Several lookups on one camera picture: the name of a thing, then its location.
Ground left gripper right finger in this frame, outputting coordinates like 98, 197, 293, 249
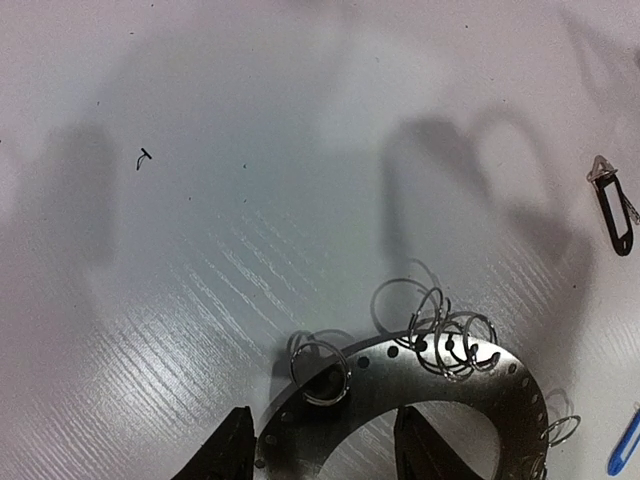
393, 406, 480, 480

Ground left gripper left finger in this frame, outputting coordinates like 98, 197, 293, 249
172, 406, 256, 480

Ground metal ring disc with keyrings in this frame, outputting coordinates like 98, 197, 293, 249
255, 284, 582, 479

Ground blue tag key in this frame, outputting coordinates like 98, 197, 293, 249
606, 402, 640, 477

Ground black tag key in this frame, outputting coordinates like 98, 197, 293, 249
586, 155, 639, 257

